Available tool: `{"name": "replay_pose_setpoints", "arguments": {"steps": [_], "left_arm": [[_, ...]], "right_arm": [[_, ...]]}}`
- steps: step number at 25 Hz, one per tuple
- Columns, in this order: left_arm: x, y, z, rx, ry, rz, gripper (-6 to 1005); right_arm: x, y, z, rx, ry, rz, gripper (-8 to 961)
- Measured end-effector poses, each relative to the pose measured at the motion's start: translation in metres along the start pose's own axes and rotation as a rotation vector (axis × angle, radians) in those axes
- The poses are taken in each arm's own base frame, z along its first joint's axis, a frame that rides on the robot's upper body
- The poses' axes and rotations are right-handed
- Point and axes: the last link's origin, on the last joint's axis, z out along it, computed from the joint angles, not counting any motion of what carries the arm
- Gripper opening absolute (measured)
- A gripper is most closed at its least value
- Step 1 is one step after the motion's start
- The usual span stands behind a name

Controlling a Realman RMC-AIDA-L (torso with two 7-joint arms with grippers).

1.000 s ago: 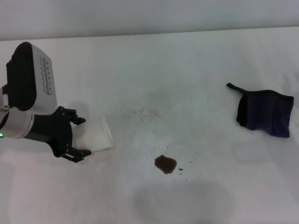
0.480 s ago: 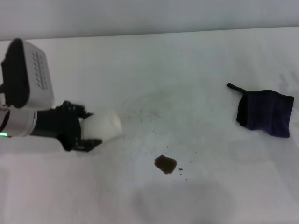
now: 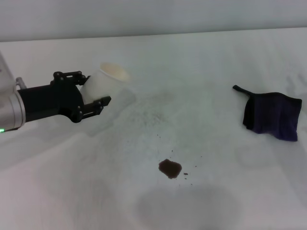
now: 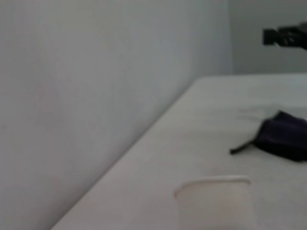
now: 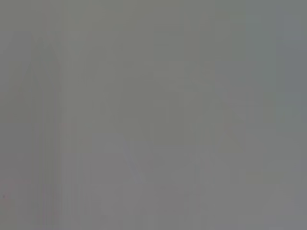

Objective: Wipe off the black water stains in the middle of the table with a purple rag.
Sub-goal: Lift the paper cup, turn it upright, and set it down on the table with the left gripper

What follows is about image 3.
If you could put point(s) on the white paper cup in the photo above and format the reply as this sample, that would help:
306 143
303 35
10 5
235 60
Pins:
103 83

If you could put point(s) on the purple rag with black edge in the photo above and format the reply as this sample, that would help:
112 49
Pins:
273 115

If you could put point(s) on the dark brown liquid stain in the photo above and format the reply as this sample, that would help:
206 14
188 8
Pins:
169 168

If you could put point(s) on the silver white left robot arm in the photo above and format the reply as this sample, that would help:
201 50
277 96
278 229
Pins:
9 105

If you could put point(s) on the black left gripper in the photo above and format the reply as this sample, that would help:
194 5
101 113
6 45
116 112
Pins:
48 100

